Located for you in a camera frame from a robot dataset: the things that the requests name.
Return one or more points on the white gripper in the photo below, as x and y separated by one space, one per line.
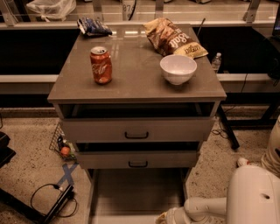
172 216

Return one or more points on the grey bottom drawer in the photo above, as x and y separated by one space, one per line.
134 196

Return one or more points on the grey drawer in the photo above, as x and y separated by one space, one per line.
137 122
134 196
137 155

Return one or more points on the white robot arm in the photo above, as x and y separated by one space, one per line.
253 197

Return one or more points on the grey middle drawer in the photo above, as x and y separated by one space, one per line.
137 155

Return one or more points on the grey drawer cabinet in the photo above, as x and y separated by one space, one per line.
136 75

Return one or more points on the grey top drawer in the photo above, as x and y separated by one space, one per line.
137 122

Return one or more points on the white orange sneaker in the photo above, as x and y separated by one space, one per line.
242 161

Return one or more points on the black table leg right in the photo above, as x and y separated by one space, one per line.
230 134

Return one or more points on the beige trouser leg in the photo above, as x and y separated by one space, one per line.
271 158

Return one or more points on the white bowl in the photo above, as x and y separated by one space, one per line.
177 69

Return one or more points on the black stand leg left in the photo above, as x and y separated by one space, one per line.
30 212

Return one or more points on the clear plastic water bottle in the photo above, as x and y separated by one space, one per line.
216 62

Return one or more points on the black object left edge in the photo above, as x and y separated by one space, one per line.
6 153

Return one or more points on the red soda can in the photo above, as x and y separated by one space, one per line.
101 65

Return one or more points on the brown chip bag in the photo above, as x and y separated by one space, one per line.
168 39

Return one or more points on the blue snack bag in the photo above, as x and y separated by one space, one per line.
90 27

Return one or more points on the white plastic bag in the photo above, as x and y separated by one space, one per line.
52 9

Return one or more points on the wire basket with items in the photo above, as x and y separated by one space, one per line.
61 145

